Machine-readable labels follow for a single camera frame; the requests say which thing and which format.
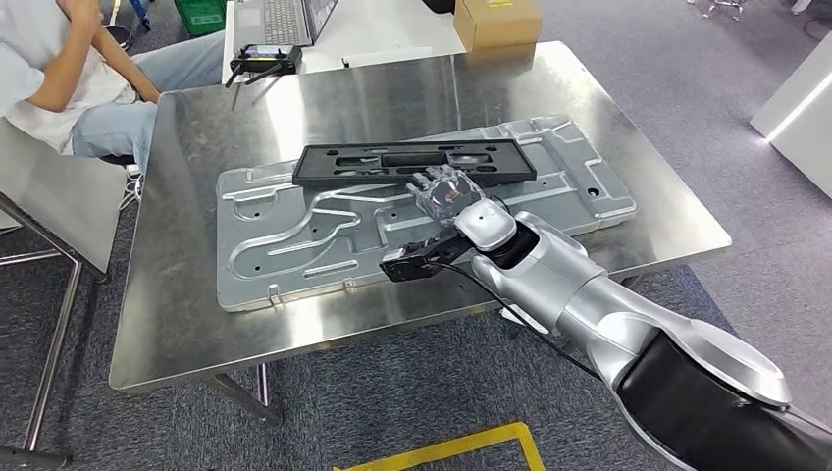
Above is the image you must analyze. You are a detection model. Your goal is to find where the stainless steel workbench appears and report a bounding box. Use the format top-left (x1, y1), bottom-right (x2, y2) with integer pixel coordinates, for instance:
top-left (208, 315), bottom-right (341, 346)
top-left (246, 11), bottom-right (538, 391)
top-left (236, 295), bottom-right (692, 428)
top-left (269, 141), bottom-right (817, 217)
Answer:
top-left (109, 39), bottom-right (733, 427)

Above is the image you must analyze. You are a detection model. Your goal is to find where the person's hand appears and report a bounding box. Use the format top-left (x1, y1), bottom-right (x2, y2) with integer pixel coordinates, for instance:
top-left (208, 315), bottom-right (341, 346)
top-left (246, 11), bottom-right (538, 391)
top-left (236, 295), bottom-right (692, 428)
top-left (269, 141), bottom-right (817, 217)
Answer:
top-left (57, 0), bottom-right (104, 27)

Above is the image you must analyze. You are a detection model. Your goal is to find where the blue tool handle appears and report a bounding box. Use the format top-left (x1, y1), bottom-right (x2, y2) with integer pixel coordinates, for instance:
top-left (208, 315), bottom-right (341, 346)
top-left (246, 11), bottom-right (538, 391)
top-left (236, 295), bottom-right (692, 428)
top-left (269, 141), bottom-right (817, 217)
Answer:
top-left (127, 0), bottom-right (152, 32)

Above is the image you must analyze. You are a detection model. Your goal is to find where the brown cardboard box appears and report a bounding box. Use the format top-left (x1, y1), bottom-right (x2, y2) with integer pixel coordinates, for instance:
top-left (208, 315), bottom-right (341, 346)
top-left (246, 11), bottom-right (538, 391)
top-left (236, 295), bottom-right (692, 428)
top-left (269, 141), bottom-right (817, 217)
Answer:
top-left (453, 0), bottom-right (544, 53)

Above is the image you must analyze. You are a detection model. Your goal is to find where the steel side table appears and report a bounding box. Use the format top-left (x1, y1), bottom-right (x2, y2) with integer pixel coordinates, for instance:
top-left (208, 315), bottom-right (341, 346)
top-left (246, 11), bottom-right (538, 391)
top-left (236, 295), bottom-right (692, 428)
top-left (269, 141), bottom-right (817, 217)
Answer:
top-left (0, 117), bottom-right (131, 471)

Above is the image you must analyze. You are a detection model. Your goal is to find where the white power strip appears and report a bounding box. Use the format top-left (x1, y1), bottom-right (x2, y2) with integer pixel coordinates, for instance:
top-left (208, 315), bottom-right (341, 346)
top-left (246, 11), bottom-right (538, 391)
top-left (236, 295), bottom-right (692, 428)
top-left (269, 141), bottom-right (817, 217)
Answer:
top-left (498, 305), bottom-right (550, 336)

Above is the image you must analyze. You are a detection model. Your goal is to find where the stamped grey metal plate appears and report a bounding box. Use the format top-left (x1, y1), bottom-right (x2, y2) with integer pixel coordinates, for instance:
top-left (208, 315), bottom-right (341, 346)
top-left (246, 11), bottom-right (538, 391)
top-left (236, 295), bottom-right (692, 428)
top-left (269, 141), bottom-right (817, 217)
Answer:
top-left (215, 115), bottom-right (639, 315)

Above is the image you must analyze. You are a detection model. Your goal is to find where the green plastic crate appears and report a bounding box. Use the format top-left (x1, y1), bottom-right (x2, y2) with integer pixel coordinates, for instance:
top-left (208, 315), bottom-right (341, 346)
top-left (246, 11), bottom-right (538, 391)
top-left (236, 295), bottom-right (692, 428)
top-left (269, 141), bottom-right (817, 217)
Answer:
top-left (174, 0), bottom-right (228, 37)

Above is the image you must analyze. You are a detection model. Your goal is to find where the long black plastic part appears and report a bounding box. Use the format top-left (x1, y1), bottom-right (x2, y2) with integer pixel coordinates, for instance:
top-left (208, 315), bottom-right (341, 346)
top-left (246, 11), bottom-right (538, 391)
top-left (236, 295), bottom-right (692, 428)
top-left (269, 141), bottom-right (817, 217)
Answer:
top-left (291, 137), bottom-right (539, 189)

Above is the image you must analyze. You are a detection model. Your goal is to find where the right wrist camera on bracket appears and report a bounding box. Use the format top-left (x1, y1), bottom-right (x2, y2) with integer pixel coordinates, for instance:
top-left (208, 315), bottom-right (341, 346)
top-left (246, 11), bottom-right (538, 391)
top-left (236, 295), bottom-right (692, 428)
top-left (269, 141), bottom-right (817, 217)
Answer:
top-left (379, 234), bottom-right (473, 284)

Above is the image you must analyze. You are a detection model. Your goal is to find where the white desk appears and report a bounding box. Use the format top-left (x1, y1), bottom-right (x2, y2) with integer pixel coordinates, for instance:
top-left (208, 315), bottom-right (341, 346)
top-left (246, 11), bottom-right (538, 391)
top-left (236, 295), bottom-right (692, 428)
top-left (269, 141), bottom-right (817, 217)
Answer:
top-left (221, 0), bottom-right (468, 84)

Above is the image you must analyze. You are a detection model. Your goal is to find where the black tool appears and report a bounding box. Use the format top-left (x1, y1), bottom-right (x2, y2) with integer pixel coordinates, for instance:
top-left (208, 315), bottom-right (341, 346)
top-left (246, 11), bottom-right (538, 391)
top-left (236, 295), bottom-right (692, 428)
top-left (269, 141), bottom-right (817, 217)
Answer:
top-left (224, 43), bottom-right (305, 89)

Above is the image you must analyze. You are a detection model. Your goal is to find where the white lit display plinth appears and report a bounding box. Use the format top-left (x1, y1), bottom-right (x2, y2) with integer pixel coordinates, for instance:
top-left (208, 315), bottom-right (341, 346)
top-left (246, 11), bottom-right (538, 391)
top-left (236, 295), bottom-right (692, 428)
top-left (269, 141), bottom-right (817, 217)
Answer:
top-left (749, 32), bottom-right (832, 199)

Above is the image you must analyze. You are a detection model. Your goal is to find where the chrome chair base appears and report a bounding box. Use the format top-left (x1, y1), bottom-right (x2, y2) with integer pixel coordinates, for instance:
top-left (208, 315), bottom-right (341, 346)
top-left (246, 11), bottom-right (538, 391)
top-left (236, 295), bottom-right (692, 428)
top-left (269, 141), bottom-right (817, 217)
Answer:
top-left (687, 0), bottom-right (749, 21)

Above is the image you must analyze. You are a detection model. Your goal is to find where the grey open laptop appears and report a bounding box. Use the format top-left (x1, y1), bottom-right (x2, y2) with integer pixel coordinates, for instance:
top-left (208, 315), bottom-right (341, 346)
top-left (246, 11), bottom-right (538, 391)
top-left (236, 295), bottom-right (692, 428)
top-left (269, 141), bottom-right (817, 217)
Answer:
top-left (233, 0), bottom-right (340, 55)

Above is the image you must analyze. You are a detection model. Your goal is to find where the person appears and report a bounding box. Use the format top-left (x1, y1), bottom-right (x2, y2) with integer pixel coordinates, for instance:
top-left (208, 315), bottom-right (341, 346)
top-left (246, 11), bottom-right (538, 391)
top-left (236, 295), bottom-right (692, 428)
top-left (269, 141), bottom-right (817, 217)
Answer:
top-left (0, 0), bottom-right (226, 172)

